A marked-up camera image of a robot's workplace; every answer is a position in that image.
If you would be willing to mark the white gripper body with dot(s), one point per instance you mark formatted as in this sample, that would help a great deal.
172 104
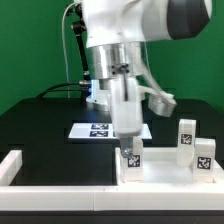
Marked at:
126 109

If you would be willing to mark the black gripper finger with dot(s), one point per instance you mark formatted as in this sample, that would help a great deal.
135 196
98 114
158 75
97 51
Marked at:
126 147

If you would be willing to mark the white square table top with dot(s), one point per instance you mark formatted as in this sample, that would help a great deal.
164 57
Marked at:
160 167

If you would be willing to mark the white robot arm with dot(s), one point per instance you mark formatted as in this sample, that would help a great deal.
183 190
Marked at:
116 33

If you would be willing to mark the white sheet with tag markers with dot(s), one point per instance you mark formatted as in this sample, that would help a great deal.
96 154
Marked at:
92 131

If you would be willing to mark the white U-shaped obstacle fence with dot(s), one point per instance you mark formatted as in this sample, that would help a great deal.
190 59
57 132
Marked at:
126 196

